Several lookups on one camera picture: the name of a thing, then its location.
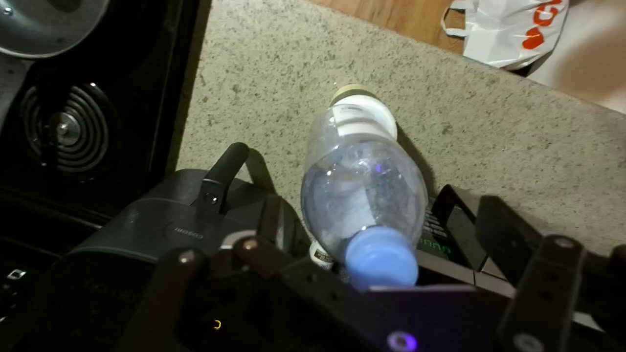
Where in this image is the black pan with glass lid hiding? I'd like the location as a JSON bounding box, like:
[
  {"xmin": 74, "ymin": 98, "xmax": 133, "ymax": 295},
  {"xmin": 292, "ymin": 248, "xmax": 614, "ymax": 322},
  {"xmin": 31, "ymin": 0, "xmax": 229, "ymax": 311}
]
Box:
[{"xmin": 0, "ymin": 0, "xmax": 112, "ymax": 58}]

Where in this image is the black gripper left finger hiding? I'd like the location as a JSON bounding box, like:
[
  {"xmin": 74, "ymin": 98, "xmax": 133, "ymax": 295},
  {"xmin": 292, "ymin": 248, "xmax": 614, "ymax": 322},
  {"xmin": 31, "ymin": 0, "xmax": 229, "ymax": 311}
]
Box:
[{"xmin": 115, "ymin": 234, "xmax": 368, "ymax": 352}]

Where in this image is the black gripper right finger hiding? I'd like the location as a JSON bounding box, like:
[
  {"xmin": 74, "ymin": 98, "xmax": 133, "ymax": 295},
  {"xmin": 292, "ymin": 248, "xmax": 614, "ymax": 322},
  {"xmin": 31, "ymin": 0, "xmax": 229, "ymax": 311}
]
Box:
[{"xmin": 475, "ymin": 195, "xmax": 626, "ymax": 352}]

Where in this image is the clear plastic water bottle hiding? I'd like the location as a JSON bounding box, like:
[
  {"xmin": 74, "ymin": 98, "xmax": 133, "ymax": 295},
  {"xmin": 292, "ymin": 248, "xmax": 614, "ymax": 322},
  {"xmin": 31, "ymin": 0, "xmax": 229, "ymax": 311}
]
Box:
[{"xmin": 301, "ymin": 103, "xmax": 428, "ymax": 289}]

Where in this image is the black electric stove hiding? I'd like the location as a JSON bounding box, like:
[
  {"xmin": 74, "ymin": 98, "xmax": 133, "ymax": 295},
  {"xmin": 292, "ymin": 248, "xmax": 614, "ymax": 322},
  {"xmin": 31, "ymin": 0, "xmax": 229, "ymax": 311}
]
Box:
[{"xmin": 0, "ymin": 0, "xmax": 211, "ymax": 324}]

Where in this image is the white plastic shopping bag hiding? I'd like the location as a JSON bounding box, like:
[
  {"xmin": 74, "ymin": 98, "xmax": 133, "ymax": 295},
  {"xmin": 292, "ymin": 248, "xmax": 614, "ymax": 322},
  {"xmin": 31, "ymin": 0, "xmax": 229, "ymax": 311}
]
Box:
[{"xmin": 440, "ymin": 0, "xmax": 569, "ymax": 70}]

